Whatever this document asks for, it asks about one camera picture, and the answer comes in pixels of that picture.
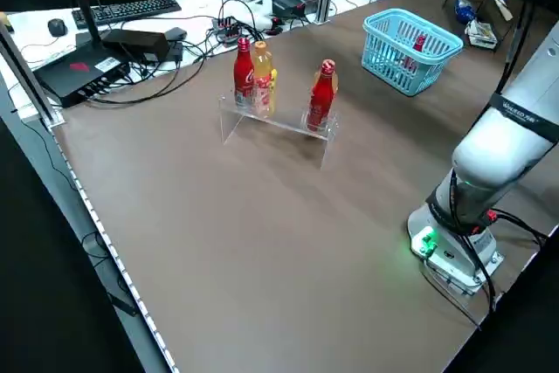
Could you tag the red cola bottle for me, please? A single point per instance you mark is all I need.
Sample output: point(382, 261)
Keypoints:
point(243, 76)
point(321, 102)
point(420, 43)

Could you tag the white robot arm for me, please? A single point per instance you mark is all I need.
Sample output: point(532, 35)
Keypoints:
point(493, 150)

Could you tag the clear acrylic bottle tray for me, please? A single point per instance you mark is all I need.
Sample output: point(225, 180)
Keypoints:
point(279, 122)

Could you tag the yellow label tea bottle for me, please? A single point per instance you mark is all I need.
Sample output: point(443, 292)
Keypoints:
point(274, 84)

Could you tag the orange drink bottle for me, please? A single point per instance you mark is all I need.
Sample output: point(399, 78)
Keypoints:
point(263, 67)

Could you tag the light blue plastic basket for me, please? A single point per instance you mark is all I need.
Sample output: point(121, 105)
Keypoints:
point(436, 71)

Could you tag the dark blue beige snack bag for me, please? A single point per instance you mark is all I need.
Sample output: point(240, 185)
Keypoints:
point(465, 10)

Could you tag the usb hub with red plugs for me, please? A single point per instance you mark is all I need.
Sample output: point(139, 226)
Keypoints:
point(226, 30)

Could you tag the white desk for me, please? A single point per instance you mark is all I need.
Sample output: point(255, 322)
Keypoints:
point(196, 8)

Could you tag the black power brick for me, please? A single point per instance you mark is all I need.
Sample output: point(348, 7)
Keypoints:
point(135, 43)

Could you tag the black keyboard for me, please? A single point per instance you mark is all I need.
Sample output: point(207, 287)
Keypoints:
point(126, 10)

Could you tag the black box with red logo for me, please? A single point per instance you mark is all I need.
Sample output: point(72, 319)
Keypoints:
point(74, 71)

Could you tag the white snack box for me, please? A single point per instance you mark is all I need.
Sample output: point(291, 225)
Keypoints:
point(480, 34)

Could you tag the black monitor stand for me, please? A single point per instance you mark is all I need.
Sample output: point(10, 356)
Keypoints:
point(89, 19)

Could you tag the black computer mouse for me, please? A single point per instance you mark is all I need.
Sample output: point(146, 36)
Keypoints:
point(56, 27)

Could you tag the aluminium corner frame rail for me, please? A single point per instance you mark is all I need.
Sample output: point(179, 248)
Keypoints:
point(30, 80)

